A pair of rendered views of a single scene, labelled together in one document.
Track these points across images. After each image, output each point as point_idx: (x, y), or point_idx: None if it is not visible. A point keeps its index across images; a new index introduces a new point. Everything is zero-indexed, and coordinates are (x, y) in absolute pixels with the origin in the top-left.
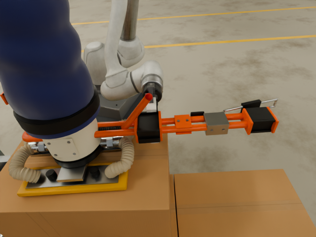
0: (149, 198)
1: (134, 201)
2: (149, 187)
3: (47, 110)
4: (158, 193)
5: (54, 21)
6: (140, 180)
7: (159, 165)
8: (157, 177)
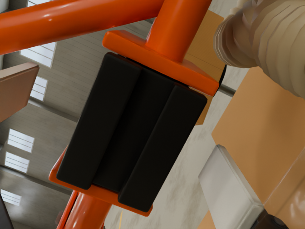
0: (236, 107)
1: (253, 74)
2: (247, 115)
3: None
4: (229, 130)
5: None
6: (271, 99)
7: (259, 174)
8: (245, 147)
